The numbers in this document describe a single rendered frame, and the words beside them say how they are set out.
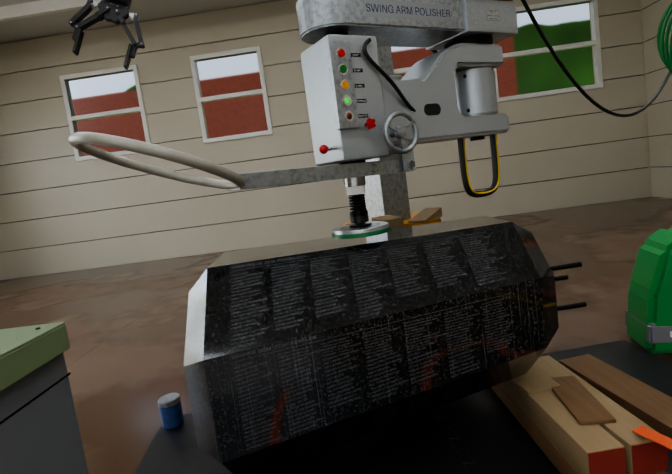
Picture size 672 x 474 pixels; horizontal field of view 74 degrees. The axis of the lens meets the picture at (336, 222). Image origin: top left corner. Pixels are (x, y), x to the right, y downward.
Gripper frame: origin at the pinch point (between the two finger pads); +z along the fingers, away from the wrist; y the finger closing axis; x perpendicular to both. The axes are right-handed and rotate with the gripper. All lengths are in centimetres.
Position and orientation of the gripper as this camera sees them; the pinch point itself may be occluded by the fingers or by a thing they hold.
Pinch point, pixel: (101, 57)
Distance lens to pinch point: 153.2
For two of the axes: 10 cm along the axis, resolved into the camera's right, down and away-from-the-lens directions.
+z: -2.1, 9.8, -0.8
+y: 9.5, 2.2, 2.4
